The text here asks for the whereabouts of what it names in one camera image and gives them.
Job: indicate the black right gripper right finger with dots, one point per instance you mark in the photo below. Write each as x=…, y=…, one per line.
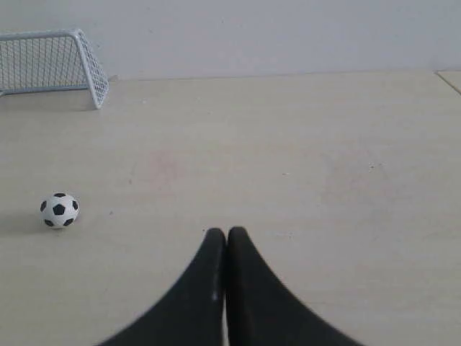
x=261, y=310

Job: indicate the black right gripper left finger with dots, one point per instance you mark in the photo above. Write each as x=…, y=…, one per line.
x=191, y=311

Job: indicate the black and white mini football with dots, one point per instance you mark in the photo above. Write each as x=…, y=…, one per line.
x=59, y=210

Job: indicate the white mini goal with net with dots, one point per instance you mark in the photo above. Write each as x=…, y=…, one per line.
x=51, y=61

